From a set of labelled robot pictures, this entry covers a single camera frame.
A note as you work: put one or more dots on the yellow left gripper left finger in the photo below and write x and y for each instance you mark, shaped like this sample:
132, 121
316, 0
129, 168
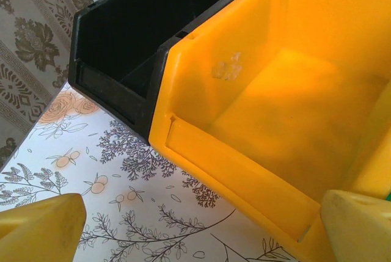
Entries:
39, 231

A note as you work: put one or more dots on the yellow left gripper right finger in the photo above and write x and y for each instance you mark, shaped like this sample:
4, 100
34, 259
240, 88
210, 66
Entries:
360, 231

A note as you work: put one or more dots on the green plastic storage bin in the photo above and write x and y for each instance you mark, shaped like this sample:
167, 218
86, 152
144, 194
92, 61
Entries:
388, 196

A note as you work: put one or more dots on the yellow plastic storage bin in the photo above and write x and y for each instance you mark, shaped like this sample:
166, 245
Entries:
275, 91

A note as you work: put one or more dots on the black plastic storage bin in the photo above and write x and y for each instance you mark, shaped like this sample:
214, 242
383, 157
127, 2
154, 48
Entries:
122, 24

